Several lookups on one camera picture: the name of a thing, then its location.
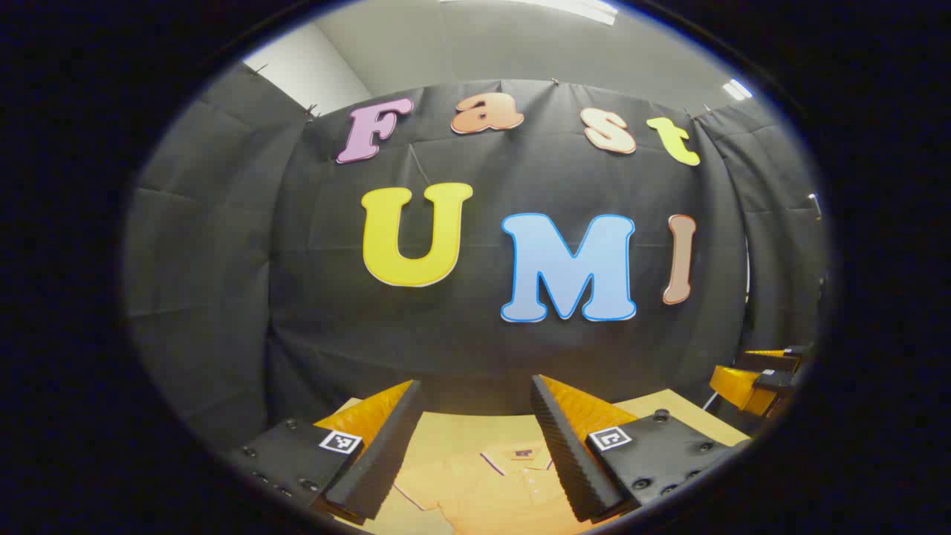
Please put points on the orange T-shirt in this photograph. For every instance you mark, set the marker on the orange T-shirt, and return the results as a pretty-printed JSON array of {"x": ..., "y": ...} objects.
[{"x": 498, "y": 490}]

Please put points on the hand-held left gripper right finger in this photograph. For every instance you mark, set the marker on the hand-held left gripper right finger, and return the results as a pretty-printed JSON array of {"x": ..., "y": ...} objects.
[{"x": 561, "y": 453}]

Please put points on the small ceiling light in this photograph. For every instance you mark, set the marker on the small ceiling light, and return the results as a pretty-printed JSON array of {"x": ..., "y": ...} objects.
[{"x": 737, "y": 89}]

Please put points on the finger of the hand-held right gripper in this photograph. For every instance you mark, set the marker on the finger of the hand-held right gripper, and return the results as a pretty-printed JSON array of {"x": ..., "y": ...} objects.
[
  {"x": 739, "y": 388},
  {"x": 773, "y": 359}
]

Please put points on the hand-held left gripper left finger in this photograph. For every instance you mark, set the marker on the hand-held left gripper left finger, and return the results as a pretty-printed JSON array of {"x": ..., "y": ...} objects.
[{"x": 386, "y": 453}]

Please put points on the long ceiling light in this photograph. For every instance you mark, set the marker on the long ceiling light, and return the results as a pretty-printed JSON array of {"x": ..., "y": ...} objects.
[{"x": 572, "y": 7}]

